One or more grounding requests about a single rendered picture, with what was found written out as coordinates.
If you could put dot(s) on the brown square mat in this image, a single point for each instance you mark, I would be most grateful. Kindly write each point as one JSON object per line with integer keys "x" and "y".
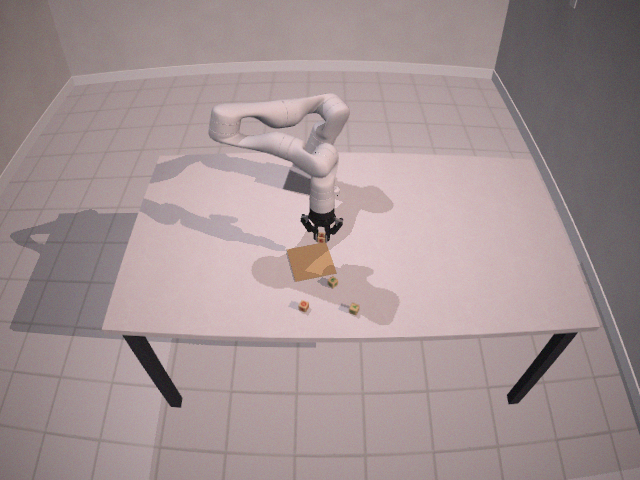
{"x": 311, "y": 261}

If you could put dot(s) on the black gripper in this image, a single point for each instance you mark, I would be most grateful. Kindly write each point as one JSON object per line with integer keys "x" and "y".
{"x": 321, "y": 220}

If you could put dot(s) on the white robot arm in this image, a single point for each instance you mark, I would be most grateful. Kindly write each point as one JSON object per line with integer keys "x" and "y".
{"x": 225, "y": 124}

